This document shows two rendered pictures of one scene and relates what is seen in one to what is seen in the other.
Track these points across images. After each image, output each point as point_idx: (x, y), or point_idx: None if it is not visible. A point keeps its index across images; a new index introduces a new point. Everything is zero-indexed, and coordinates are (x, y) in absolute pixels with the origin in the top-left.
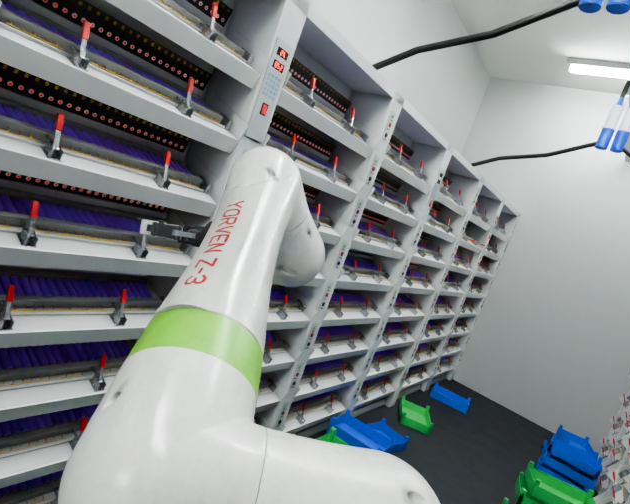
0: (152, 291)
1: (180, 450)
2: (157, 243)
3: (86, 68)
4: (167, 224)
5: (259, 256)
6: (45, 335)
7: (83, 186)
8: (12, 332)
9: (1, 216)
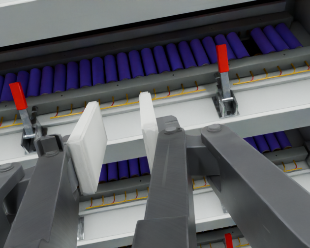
0: (294, 128)
1: None
2: (268, 69)
3: None
4: (140, 112)
5: None
6: (126, 239)
7: (54, 32)
8: (82, 243)
9: (6, 111)
